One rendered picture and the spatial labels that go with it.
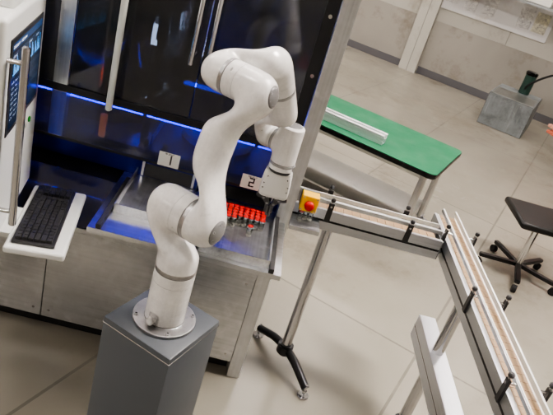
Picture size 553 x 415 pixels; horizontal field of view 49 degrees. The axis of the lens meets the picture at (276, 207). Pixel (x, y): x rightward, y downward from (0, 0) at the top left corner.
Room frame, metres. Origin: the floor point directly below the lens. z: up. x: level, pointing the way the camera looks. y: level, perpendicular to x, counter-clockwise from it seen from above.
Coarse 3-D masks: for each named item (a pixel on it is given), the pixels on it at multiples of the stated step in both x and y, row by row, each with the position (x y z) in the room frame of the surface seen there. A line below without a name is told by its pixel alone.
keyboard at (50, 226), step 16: (48, 192) 1.99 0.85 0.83; (64, 192) 2.03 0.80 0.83; (32, 208) 1.85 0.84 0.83; (48, 208) 1.88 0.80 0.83; (64, 208) 1.92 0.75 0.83; (32, 224) 1.76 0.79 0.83; (48, 224) 1.79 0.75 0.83; (16, 240) 1.66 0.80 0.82; (32, 240) 1.68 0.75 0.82; (48, 240) 1.69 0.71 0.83
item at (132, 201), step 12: (132, 180) 2.18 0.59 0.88; (144, 180) 2.22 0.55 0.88; (156, 180) 2.25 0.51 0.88; (132, 192) 2.10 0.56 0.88; (144, 192) 2.12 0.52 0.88; (192, 192) 2.25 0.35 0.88; (120, 204) 1.92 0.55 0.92; (132, 204) 2.00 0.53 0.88; (144, 204) 2.03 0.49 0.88; (132, 216) 1.92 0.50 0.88; (144, 216) 1.93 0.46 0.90
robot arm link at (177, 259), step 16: (160, 192) 1.45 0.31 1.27; (176, 192) 1.45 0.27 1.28; (160, 208) 1.42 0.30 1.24; (176, 208) 1.41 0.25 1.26; (160, 224) 1.42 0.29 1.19; (176, 224) 1.39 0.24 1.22; (160, 240) 1.42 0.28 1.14; (176, 240) 1.45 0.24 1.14; (160, 256) 1.41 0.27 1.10; (176, 256) 1.41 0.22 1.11; (192, 256) 1.43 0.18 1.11; (160, 272) 1.40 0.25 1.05; (176, 272) 1.39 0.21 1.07; (192, 272) 1.42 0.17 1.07
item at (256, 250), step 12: (228, 228) 2.05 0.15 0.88; (240, 228) 2.08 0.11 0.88; (264, 228) 2.13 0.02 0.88; (228, 240) 1.96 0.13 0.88; (240, 240) 1.99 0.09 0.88; (252, 240) 2.01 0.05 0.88; (264, 240) 2.04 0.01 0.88; (204, 252) 1.84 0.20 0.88; (216, 252) 1.84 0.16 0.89; (228, 252) 1.84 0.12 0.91; (240, 252) 1.91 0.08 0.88; (252, 252) 1.93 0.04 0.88; (264, 252) 1.96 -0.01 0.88; (252, 264) 1.85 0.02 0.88; (264, 264) 1.85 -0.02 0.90
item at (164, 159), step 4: (160, 152) 2.18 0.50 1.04; (164, 152) 2.18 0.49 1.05; (160, 156) 2.18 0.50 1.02; (164, 156) 2.18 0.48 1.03; (168, 156) 2.19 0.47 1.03; (172, 156) 2.19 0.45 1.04; (176, 156) 2.19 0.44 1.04; (180, 156) 2.19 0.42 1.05; (160, 160) 2.18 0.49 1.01; (164, 160) 2.18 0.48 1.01; (168, 160) 2.19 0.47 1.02; (172, 160) 2.19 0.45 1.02; (176, 160) 2.19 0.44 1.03; (160, 164) 2.18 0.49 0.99; (164, 164) 2.18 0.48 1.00; (168, 164) 2.19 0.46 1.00; (172, 164) 2.19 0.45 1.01; (176, 164) 2.19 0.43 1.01; (176, 168) 2.19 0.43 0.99
